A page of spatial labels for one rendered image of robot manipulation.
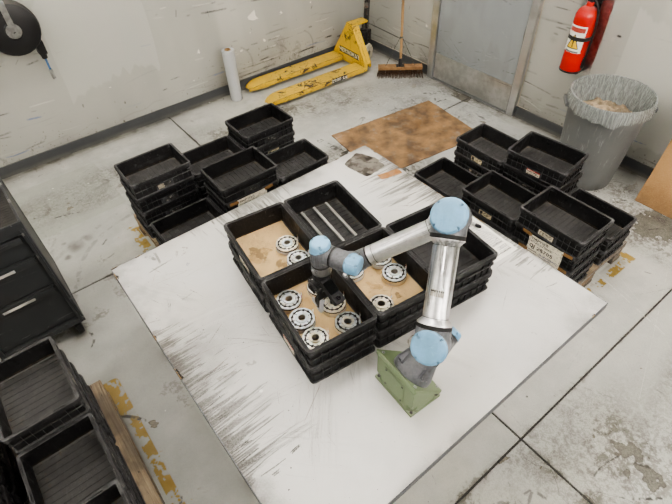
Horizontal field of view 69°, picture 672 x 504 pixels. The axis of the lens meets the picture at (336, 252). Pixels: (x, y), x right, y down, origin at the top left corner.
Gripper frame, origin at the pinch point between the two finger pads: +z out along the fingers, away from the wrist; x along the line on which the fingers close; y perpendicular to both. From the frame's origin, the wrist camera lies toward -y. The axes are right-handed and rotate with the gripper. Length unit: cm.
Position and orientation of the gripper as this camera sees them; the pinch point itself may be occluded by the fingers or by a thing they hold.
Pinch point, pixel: (327, 308)
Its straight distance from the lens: 195.3
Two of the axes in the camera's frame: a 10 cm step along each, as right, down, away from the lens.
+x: -7.8, 4.6, -4.2
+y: -6.3, -5.4, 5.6
